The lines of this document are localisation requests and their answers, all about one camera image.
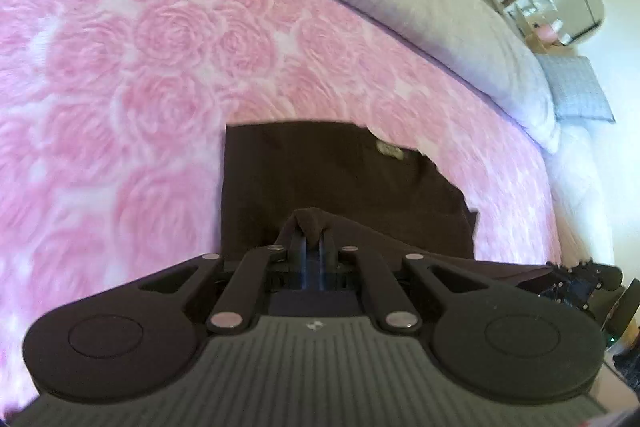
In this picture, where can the pink rose-patterned blanket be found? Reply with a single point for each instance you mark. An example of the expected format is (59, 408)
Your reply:
(150, 82)

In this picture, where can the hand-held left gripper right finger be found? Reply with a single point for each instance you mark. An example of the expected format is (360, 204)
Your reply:
(327, 252)

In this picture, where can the grey pillow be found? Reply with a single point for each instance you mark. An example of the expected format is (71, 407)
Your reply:
(577, 89)

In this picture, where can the oval mirror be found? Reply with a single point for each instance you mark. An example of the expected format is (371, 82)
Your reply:
(585, 14)

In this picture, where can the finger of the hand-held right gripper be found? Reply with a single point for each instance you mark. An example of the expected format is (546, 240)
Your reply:
(552, 269)

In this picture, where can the white bed sheet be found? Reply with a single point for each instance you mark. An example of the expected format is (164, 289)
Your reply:
(580, 192)

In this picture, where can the wooden dressing table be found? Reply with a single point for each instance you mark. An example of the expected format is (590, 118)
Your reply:
(537, 19)

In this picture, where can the black long-sleeved shirt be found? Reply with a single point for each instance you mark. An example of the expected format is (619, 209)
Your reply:
(350, 177)

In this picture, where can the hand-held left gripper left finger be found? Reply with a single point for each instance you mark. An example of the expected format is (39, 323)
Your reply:
(295, 247)

